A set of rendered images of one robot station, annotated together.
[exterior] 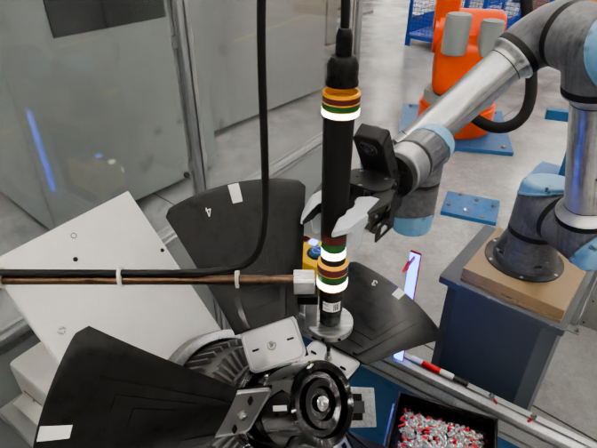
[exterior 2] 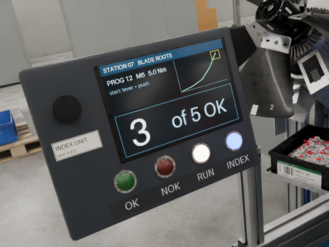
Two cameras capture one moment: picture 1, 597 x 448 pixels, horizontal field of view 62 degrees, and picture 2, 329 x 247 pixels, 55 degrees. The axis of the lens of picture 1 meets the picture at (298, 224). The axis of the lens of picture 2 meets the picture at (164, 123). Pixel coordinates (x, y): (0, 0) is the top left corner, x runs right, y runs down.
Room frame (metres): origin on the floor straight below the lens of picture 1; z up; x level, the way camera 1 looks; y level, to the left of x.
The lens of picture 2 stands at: (0.68, -1.15, 1.30)
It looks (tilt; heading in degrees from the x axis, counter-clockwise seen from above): 21 degrees down; 123
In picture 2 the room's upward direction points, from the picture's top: 9 degrees counter-clockwise
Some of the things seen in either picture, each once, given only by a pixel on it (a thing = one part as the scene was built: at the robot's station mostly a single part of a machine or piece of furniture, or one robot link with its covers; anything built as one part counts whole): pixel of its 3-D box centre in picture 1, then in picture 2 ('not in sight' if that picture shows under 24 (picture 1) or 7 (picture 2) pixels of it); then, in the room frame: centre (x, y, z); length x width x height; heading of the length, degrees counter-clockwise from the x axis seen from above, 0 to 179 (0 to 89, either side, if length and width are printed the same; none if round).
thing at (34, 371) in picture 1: (56, 381); not in sight; (0.72, 0.54, 0.92); 0.17 x 0.16 x 0.11; 55
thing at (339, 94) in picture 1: (340, 103); not in sight; (0.54, -0.05, 1.62); 0.04 x 0.04 x 0.03
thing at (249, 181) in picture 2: not in sight; (250, 196); (0.54, -0.69, 0.96); 0.03 x 0.03 x 0.20; 55
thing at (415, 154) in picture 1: (400, 168); not in sight; (0.70, -0.16, 1.45); 0.08 x 0.05 x 0.08; 53
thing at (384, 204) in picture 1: (373, 200); not in sight; (0.57, -0.10, 1.47); 0.09 x 0.05 x 0.02; 153
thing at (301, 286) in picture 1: (323, 301); not in sight; (0.54, -0.04, 1.32); 0.09 x 0.07 x 0.10; 90
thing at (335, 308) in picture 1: (335, 212); not in sight; (0.54, -0.05, 1.47); 0.04 x 0.04 x 0.46
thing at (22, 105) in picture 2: not in sight; (40, 111); (-2.41, 1.10, 0.31); 0.60 x 0.42 x 0.33; 146
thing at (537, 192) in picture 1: (544, 204); not in sight; (1.00, -0.58, 1.21); 0.13 x 0.12 x 0.14; 16
